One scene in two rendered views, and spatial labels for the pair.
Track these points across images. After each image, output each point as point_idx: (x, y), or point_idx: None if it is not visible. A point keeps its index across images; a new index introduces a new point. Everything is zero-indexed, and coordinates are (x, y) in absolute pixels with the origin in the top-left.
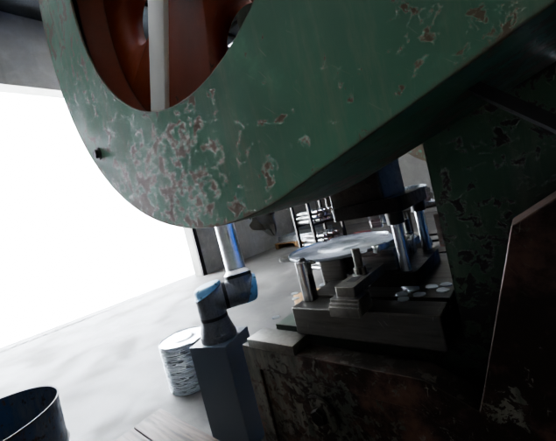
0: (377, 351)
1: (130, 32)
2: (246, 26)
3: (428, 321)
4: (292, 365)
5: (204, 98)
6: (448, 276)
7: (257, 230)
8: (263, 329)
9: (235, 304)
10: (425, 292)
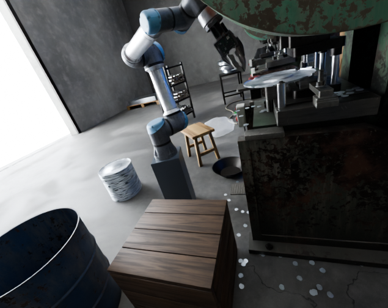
0: (325, 126)
1: None
2: None
3: (373, 100)
4: (279, 143)
5: None
6: (349, 85)
7: (236, 67)
8: (247, 130)
9: (176, 132)
10: (352, 91)
